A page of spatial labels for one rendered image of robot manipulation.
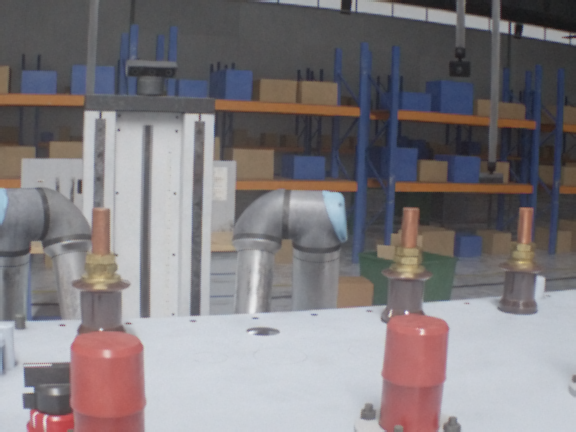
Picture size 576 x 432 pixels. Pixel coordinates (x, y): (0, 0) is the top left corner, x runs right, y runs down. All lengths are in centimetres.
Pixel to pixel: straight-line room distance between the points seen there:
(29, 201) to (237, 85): 775
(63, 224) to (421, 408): 98
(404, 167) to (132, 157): 852
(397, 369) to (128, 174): 126
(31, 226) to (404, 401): 97
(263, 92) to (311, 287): 783
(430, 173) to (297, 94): 234
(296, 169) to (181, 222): 771
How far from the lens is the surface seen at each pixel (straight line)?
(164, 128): 191
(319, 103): 956
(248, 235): 162
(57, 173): 585
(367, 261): 558
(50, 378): 78
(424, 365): 76
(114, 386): 65
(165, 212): 192
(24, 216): 151
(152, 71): 187
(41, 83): 876
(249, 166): 932
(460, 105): 1070
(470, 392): 97
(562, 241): 1208
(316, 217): 162
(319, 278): 167
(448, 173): 1076
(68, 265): 155
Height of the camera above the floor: 169
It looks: 6 degrees down
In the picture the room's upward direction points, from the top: 2 degrees clockwise
